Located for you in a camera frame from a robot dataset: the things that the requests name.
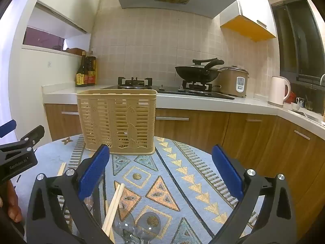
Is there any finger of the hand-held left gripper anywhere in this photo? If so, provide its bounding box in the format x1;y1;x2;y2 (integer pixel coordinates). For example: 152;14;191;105
20;125;45;149
0;120;17;138

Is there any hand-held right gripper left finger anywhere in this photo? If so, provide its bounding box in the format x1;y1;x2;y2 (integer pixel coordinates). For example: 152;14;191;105
27;144;115;244

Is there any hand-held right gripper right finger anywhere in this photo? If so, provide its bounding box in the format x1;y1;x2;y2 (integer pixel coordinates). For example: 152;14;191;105
208;144;297;244

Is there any beige plastic utensil basket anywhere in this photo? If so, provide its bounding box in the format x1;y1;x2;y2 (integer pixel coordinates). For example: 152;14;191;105
76;89;158;155

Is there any person's left hand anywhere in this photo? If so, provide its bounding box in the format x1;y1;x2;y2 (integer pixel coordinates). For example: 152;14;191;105
0;180;24;223

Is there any blue patterned tablecloth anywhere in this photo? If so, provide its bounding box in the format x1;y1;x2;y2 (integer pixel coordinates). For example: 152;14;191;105
16;133;262;244

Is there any dark sauce bottle yellow label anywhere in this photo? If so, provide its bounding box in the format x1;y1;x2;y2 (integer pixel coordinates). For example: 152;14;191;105
75;51;87;87

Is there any dark sauce bottle red label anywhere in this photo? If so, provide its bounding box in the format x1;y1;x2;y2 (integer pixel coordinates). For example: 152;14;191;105
86;51;97;86

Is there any beige rice cooker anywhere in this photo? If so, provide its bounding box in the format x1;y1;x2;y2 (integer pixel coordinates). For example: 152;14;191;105
212;66;250;98

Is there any white electric kettle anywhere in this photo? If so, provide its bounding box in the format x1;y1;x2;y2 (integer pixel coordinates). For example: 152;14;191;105
268;76;291;106

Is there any black gas stove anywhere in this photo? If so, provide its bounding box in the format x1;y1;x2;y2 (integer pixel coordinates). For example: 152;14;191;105
100;77;235;100

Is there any black wok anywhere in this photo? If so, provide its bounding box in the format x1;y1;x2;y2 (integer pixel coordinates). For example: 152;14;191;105
175;65;221;83

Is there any dark kitchen window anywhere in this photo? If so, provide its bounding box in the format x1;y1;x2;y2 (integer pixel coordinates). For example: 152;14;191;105
271;0;325;92

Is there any white and yellow wall cabinet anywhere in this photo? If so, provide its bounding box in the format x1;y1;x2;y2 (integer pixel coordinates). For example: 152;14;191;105
220;0;277;42

